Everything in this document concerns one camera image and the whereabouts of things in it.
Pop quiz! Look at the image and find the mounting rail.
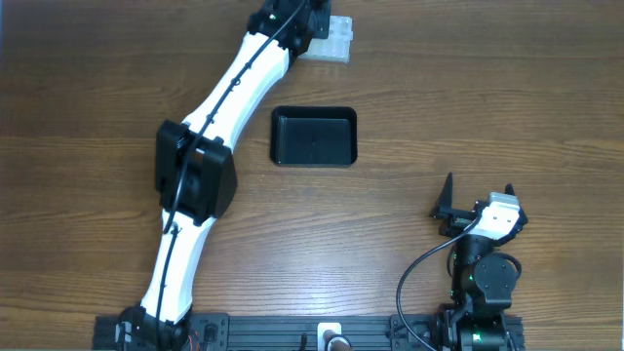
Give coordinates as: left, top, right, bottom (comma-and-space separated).
92, 311, 526, 351

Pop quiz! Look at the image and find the black tray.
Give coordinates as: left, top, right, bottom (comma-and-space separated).
269, 105, 359, 169

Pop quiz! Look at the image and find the white test tube rack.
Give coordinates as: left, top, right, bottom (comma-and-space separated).
296, 15, 354, 64

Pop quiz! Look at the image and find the black cable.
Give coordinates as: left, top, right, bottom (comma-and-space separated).
163, 127, 204, 235
395, 216, 484, 351

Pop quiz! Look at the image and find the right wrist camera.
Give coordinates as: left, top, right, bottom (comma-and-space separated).
471, 191, 523, 241

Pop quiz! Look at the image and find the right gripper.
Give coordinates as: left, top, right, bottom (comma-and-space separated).
428, 171, 518, 238

